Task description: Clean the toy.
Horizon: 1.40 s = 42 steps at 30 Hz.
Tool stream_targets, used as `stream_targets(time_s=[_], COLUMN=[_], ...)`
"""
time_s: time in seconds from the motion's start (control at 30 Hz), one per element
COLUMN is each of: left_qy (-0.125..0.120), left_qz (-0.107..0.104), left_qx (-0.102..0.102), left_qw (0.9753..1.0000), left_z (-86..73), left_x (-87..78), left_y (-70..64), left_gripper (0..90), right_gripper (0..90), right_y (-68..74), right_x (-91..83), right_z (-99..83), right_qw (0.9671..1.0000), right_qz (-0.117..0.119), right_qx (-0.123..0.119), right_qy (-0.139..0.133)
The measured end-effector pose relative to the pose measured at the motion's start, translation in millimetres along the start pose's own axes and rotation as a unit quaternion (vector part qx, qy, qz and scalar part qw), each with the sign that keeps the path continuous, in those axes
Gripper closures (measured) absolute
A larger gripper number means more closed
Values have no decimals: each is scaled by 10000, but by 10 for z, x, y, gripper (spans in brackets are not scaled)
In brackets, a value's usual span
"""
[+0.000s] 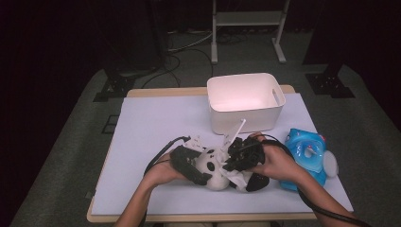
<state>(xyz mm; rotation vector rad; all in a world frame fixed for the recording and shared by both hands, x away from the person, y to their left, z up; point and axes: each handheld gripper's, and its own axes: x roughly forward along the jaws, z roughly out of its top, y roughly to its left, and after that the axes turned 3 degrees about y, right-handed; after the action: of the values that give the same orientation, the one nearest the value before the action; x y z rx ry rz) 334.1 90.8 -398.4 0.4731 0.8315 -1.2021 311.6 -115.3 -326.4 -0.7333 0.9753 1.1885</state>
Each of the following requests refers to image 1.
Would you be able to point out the white wet wipe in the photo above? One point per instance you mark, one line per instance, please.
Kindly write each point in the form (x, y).
(236, 180)

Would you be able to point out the panda plush toy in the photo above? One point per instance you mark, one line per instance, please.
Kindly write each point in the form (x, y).
(217, 183)

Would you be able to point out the black stand base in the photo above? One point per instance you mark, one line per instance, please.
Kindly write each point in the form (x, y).
(327, 85)
(115, 86)

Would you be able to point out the person's left hand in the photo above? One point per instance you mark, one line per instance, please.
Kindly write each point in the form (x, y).
(162, 173)

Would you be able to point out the person's right hand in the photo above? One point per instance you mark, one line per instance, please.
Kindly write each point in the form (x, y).
(280, 167)

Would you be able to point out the white metal stand frame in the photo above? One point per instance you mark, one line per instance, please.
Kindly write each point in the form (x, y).
(246, 18)

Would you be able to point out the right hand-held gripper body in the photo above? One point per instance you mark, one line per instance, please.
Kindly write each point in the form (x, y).
(252, 153)

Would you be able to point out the pale blue table mat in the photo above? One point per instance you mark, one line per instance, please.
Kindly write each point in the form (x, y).
(176, 116)

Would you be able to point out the dark square floor plate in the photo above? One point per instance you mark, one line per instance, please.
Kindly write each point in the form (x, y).
(110, 124)

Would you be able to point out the white plastic storage box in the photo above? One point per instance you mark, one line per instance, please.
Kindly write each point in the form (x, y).
(242, 121)

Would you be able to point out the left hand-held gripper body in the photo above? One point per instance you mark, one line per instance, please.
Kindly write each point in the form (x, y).
(183, 159)

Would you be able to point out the blue wet wipes pack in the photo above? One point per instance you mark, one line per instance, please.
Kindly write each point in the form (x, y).
(305, 151)

